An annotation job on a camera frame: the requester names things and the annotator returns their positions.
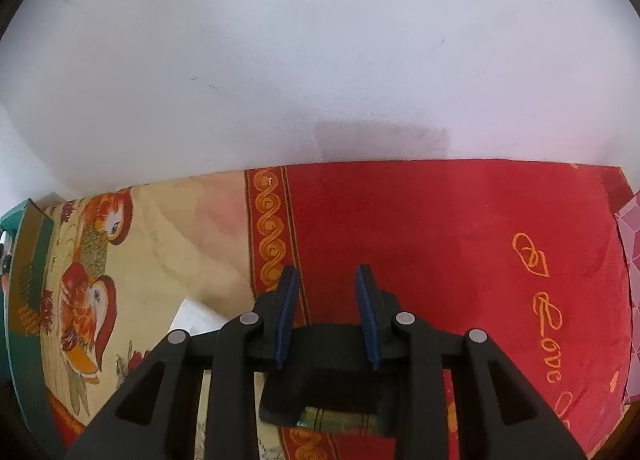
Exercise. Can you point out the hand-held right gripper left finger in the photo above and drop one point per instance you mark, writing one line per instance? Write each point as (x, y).
(285, 320)

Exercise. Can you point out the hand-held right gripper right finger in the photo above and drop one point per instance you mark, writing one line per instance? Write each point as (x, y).
(370, 325)

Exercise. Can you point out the black pouch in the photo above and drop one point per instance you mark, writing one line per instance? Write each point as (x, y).
(330, 380)

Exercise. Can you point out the teal cardboard box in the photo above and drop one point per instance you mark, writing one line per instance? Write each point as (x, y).
(25, 390)

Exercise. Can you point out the white charger plug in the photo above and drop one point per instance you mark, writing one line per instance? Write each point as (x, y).
(195, 317)

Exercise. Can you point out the printed red yellow blanket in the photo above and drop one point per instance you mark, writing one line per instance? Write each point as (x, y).
(425, 240)

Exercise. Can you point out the pink patterned bag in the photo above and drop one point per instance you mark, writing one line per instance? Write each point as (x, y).
(631, 250)

